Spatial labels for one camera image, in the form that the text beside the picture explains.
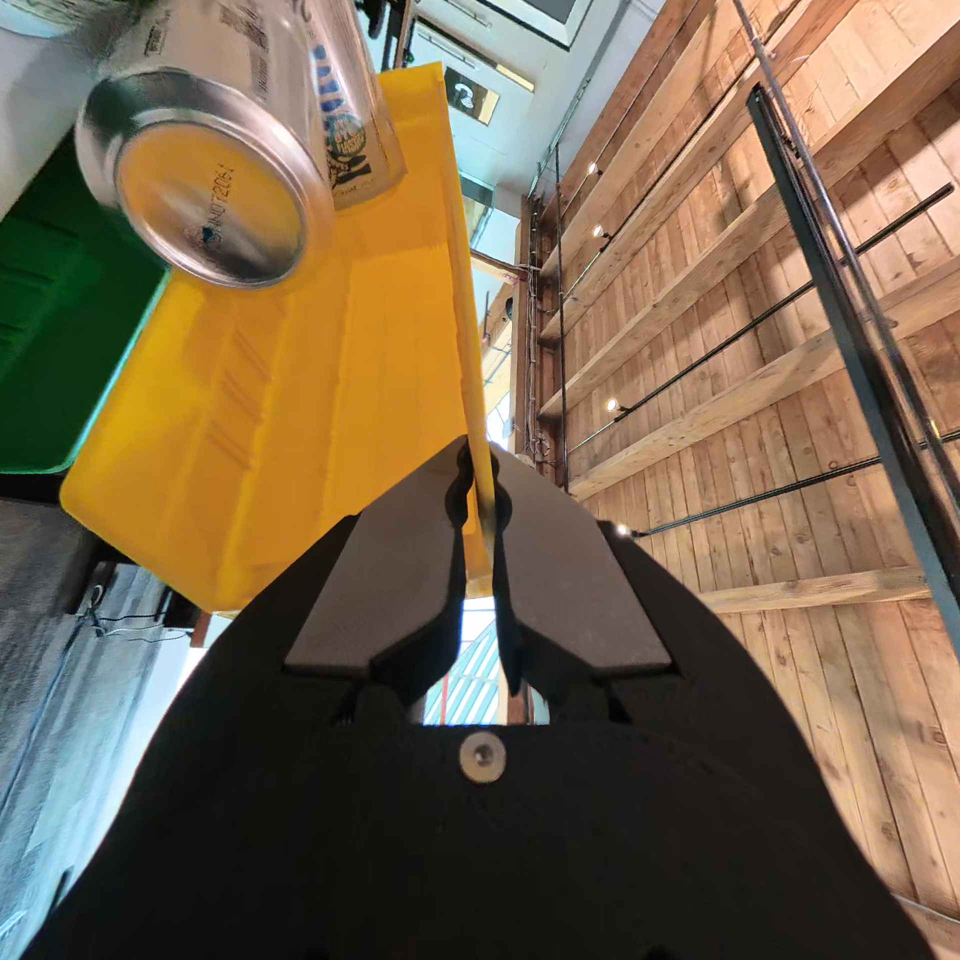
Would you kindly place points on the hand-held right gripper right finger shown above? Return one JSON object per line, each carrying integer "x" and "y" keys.
{"x": 585, "y": 592}

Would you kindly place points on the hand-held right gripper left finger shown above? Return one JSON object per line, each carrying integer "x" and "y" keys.
{"x": 367, "y": 592}

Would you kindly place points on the yellow plastic bin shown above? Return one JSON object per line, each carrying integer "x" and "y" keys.
{"x": 300, "y": 412}

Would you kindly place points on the green plastic bin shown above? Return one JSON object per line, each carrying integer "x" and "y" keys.
{"x": 67, "y": 322}

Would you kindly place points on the white blue striped can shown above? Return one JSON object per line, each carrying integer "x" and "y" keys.
{"x": 217, "y": 180}

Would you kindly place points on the black metal rail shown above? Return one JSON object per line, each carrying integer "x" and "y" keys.
{"x": 847, "y": 315}

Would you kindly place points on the framed wall sign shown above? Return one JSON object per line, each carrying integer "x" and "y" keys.
{"x": 469, "y": 94}

